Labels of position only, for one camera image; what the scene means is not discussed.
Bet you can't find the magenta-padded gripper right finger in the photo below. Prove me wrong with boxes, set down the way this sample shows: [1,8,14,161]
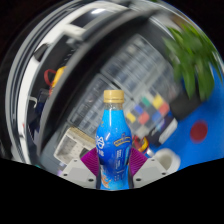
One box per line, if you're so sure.
[128,147,168,190]

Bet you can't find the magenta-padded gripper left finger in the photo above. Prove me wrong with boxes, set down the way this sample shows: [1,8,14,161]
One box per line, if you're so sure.
[59,147,101,190]

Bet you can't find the blue drink bottle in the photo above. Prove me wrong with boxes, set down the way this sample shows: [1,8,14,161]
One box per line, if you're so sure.
[95,89,133,192]

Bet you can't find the yellow multimeter with leads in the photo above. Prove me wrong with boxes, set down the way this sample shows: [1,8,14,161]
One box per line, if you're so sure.
[132,134,149,153]

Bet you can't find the white perforated tray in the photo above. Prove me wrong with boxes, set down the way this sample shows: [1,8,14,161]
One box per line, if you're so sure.
[53,125,98,166]

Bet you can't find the flat round red coaster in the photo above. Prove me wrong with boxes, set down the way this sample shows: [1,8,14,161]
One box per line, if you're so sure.
[189,119,209,144]

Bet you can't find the plain black box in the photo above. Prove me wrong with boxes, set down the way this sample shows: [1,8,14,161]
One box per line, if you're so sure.
[169,89,201,121]

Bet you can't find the black overhead shelf unit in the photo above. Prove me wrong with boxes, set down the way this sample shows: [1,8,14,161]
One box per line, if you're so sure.
[0,0,174,168]

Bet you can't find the green potted plant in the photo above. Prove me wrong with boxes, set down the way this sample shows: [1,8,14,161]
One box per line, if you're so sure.
[163,23,224,101]

